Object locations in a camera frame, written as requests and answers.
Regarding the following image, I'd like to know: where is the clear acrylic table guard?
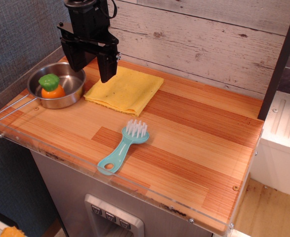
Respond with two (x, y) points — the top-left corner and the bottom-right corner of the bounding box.
(0, 113), (263, 235)

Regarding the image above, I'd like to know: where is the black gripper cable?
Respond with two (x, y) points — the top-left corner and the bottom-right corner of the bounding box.
(100, 0), (118, 19)

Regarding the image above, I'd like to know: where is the small steel pot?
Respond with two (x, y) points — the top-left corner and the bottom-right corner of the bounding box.
(0, 62), (86, 121)

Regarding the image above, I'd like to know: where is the white toy sink unit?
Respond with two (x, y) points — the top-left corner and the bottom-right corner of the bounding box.
(250, 56), (290, 195)

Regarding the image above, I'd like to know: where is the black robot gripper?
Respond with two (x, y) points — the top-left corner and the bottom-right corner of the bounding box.
(57, 0), (121, 83)

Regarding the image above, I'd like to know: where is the teal scrub brush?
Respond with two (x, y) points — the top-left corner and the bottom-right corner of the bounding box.
(97, 119), (150, 176)

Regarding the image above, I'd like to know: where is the dark vertical post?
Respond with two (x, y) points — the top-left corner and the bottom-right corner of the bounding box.
(257, 26), (290, 120)

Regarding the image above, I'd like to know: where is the yellow folded towel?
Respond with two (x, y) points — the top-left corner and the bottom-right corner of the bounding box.
(84, 66), (164, 117)

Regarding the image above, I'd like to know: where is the grey toy fridge cabinet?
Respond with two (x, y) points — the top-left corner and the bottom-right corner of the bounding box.
(31, 152), (212, 237)

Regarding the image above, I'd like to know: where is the orange toy carrot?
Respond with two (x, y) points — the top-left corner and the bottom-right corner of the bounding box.
(39, 74), (66, 99)

